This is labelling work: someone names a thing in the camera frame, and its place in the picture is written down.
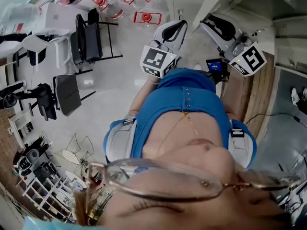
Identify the grey metal locker cabinet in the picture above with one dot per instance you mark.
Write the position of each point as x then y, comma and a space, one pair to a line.
287, 32

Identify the white metal rack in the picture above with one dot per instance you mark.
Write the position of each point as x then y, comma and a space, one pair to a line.
45, 198

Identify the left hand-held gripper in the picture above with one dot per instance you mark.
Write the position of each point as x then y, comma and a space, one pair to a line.
154, 59

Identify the black office chair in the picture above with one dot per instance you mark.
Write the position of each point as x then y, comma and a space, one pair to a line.
45, 99

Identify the plastic-wrapped white bundle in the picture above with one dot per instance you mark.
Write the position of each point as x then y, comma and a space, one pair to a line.
19, 18

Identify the person's blue shirt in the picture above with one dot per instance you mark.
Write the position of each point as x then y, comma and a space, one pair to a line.
187, 85

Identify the person's left forearm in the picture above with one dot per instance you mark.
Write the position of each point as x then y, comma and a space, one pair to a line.
141, 95

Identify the wooden plank platform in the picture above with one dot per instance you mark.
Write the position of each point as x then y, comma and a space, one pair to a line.
261, 92

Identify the black folding chair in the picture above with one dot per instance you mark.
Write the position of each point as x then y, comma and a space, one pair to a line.
69, 92
92, 42

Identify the small white shelf unit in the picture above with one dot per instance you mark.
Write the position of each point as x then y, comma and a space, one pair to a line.
19, 121

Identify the teal head cover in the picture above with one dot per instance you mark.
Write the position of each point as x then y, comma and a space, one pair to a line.
60, 224

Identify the thin-rimmed glasses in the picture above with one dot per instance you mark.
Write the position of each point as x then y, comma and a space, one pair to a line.
168, 176

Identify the person's face and neck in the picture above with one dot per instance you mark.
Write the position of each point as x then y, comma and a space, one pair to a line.
204, 152

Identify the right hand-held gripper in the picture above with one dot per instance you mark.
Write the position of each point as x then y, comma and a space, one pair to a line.
249, 59

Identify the black device with blue screen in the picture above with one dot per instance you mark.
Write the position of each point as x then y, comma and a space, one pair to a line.
214, 66

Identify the white plastic chair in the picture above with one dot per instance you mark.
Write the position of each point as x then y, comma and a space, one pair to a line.
38, 43

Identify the person's right forearm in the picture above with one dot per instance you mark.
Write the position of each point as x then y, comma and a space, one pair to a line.
231, 99

